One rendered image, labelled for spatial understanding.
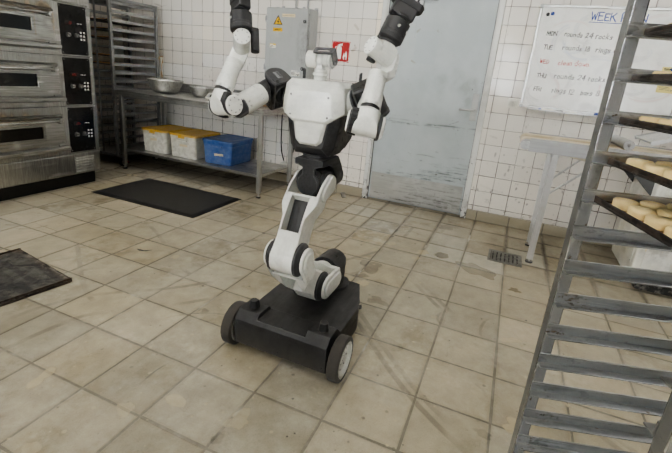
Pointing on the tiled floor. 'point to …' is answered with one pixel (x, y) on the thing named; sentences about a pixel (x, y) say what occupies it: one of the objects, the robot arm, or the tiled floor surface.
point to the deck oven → (46, 71)
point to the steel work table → (204, 158)
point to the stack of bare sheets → (26, 276)
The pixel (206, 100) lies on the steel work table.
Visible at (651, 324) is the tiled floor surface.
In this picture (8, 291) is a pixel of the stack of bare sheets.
